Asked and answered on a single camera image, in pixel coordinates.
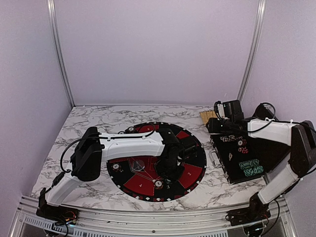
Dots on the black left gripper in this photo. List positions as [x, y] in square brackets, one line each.
[159, 169]

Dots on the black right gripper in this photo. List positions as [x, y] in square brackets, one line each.
[213, 128]

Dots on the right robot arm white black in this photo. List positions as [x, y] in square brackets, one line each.
[301, 138]

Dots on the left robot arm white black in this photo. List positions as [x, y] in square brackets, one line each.
[94, 147]

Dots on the blue white chip row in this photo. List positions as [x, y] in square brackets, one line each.
[229, 138]

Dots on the red dice in case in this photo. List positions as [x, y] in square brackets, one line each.
[243, 150]

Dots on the yellow woven bamboo mat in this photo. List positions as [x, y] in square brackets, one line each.
[206, 115]

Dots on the round red black poker mat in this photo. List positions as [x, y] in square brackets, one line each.
[140, 185]

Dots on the black poker set case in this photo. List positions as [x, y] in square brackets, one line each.
[269, 153]

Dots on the teal chip row upper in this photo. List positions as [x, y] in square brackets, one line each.
[249, 164]

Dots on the teal chip row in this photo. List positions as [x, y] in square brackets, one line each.
[249, 164]
[250, 172]

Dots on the teal chip row lower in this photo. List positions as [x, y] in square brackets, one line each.
[250, 172]

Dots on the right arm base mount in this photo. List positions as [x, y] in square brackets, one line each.
[244, 216]

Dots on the front aluminium rail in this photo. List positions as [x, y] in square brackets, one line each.
[210, 222]

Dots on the right aluminium frame post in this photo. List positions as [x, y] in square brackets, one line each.
[253, 48]

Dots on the aluminium frame post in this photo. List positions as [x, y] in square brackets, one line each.
[58, 49]
[253, 48]

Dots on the left aluminium frame post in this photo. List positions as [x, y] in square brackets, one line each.
[58, 49]

